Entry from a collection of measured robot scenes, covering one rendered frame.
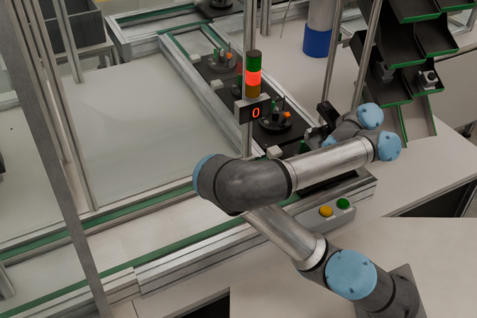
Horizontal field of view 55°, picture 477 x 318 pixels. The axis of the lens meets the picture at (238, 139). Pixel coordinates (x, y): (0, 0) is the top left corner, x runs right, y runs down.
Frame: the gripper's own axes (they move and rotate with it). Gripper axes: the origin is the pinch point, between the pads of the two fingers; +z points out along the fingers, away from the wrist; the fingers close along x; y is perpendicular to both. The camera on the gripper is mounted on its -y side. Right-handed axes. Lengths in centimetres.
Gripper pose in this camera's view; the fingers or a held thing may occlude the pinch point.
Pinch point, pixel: (314, 133)
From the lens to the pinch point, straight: 162.8
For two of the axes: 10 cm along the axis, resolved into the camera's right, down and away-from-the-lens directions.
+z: -3.0, 2.0, 9.4
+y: 3.5, 9.3, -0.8
